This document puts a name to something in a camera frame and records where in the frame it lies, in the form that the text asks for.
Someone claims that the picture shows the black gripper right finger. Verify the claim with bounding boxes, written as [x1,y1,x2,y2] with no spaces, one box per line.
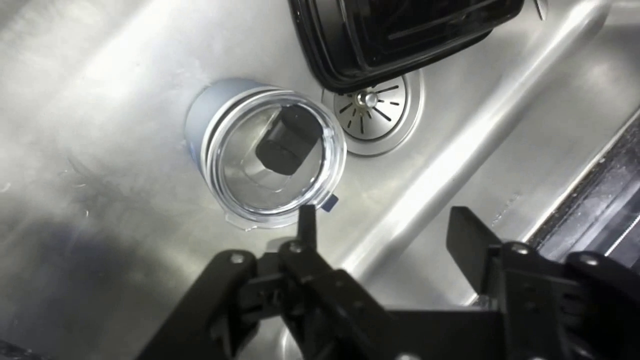
[446,207,640,360]

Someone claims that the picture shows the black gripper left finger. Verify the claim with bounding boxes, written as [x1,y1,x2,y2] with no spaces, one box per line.
[136,204,403,360]

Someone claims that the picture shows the stainless steel sink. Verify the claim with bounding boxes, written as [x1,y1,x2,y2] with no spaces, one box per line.
[0,0,640,360]

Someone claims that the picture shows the sink drain strainer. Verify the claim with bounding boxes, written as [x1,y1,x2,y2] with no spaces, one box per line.
[324,68,426,159]

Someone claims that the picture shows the clear thermocup lid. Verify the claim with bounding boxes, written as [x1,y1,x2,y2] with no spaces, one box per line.
[207,89,348,232]

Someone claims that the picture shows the black plastic tray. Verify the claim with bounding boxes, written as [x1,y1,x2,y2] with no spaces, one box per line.
[287,0,527,96]

